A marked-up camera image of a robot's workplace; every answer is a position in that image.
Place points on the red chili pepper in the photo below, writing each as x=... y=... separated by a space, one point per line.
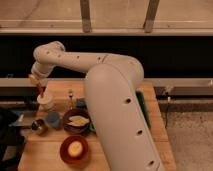
x=40 y=89

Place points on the blue sponge block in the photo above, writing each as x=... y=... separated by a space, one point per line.
x=81 y=103

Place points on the small metal tin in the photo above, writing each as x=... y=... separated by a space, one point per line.
x=39 y=127

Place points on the white paper cup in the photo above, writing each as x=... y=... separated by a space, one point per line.
x=46 y=101

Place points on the blue plastic cup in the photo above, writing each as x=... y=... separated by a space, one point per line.
x=53 y=119

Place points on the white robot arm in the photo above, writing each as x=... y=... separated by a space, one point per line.
x=110 y=93

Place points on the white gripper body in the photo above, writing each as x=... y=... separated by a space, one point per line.
x=34 y=80

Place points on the yellow banana slice toy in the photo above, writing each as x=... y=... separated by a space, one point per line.
x=78 y=121

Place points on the green plastic tray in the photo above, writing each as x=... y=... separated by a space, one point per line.
x=143 y=107

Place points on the grey metal rail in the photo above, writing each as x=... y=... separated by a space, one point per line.
x=175 y=86

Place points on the dark purple bowl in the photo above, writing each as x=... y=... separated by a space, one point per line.
x=71 y=129

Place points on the yellow round fruit toy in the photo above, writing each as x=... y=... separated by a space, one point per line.
x=75 y=149

